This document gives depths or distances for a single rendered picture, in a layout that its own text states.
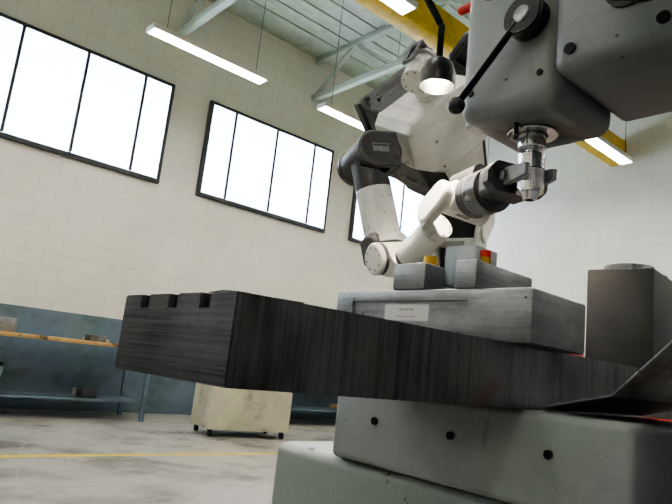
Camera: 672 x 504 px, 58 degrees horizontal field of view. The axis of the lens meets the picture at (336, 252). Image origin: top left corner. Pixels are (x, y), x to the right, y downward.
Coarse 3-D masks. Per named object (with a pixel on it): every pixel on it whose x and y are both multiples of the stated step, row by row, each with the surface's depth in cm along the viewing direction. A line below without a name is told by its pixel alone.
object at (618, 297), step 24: (624, 264) 116; (600, 288) 117; (624, 288) 114; (648, 288) 111; (600, 312) 116; (624, 312) 113; (648, 312) 110; (600, 336) 115; (624, 336) 112; (648, 336) 109; (600, 360) 114; (624, 360) 111; (648, 360) 109
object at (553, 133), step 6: (522, 126) 103; (528, 126) 102; (534, 126) 102; (540, 126) 102; (546, 126) 102; (552, 126) 102; (510, 132) 106; (546, 132) 104; (552, 132) 104; (558, 132) 104; (510, 138) 108; (552, 138) 106
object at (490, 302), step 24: (456, 264) 84; (480, 264) 83; (456, 288) 84; (480, 288) 81; (504, 288) 78; (528, 288) 76; (360, 312) 96; (384, 312) 93; (408, 312) 89; (432, 312) 86; (456, 312) 83; (480, 312) 80; (504, 312) 77; (528, 312) 75; (552, 312) 78; (576, 312) 83; (480, 336) 79; (504, 336) 77; (528, 336) 74; (552, 336) 78; (576, 336) 82
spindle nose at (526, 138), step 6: (522, 132) 105; (528, 132) 104; (534, 132) 104; (540, 132) 104; (522, 138) 105; (528, 138) 104; (534, 138) 103; (540, 138) 104; (546, 138) 105; (522, 144) 104; (528, 144) 104; (534, 144) 103; (540, 144) 103
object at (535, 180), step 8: (520, 160) 104; (528, 160) 103; (536, 160) 103; (544, 160) 104; (536, 168) 103; (544, 168) 104; (528, 176) 102; (536, 176) 102; (544, 176) 104; (520, 184) 103; (528, 184) 102; (536, 184) 102
